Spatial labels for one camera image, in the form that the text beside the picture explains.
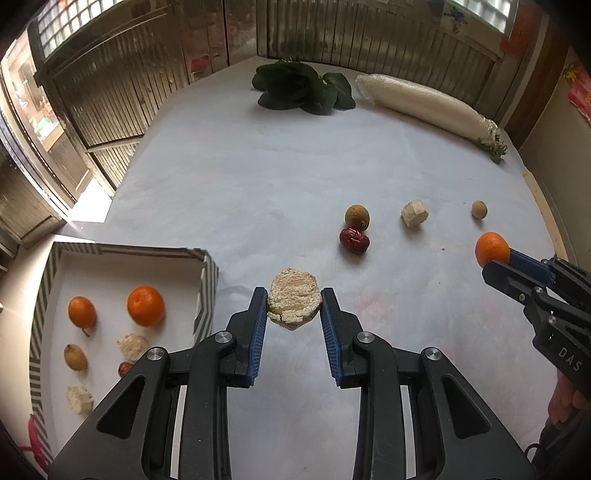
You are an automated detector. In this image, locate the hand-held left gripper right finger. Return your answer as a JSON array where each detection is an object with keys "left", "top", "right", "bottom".
[{"left": 320, "top": 287, "right": 533, "bottom": 480}]

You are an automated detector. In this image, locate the pink plastic object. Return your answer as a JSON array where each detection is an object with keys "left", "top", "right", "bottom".
[{"left": 28, "top": 415, "right": 51, "bottom": 472}]

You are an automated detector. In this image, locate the small orange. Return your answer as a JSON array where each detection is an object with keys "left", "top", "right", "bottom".
[
  {"left": 127, "top": 285, "right": 166, "bottom": 328},
  {"left": 475, "top": 232, "right": 511, "bottom": 268}
]

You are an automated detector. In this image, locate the large brown longan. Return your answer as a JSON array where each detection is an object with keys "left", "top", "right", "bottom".
[{"left": 64, "top": 343, "right": 88, "bottom": 372}]

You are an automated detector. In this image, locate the glass block window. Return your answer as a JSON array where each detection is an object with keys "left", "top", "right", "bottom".
[{"left": 34, "top": 0, "right": 125, "bottom": 58}]

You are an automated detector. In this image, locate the large beige cake chunk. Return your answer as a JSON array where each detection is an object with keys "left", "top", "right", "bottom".
[{"left": 267, "top": 268, "right": 321, "bottom": 332}]

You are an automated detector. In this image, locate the small beige cake chunk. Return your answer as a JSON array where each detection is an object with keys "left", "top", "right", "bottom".
[{"left": 117, "top": 333, "right": 150, "bottom": 363}]

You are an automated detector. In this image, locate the striped cardboard box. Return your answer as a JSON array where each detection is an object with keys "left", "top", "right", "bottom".
[{"left": 28, "top": 241, "right": 219, "bottom": 462}]

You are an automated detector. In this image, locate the red paper sign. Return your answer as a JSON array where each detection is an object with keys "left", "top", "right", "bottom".
[{"left": 500, "top": 4, "right": 541, "bottom": 57}]

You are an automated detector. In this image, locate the green leafy vegetable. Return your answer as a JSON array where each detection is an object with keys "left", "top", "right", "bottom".
[{"left": 252, "top": 58, "right": 356, "bottom": 116}]

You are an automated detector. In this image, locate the red wall decoration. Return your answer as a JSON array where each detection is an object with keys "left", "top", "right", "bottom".
[{"left": 562, "top": 62, "right": 591, "bottom": 123}]

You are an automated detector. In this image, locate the beige cake chunk top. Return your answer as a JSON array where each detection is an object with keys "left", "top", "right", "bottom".
[{"left": 400, "top": 199, "right": 430, "bottom": 230}]

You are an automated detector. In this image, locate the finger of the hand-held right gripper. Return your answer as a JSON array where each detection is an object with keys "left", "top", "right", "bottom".
[
  {"left": 481, "top": 260, "right": 546, "bottom": 308},
  {"left": 508, "top": 248, "right": 561, "bottom": 283}
]

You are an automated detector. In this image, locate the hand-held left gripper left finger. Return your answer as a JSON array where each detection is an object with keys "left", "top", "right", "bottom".
[{"left": 48, "top": 286, "right": 269, "bottom": 480}]

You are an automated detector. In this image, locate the floral wall picture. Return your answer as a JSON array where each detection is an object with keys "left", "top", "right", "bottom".
[{"left": 438, "top": 0, "right": 468, "bottom": 34}]

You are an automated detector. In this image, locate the metal folding door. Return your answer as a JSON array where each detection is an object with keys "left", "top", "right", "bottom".
[{"left": 28, "top": 0, "right": 509, "bottom": 185}]

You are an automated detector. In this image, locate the orange with stem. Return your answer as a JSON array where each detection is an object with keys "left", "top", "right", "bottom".
[{"left": 68, "top": 296, "right": 98, "bottom": 337}]

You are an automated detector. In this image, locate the wrapped white radish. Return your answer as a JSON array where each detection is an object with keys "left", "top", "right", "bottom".
[{"left": 355, "top": 73, "right": 509, "bottom": 164}]

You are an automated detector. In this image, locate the person's right hand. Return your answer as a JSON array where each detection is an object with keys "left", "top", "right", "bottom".
[{"left": 549, "top": 369, "right": 585, "bottom": 428}]

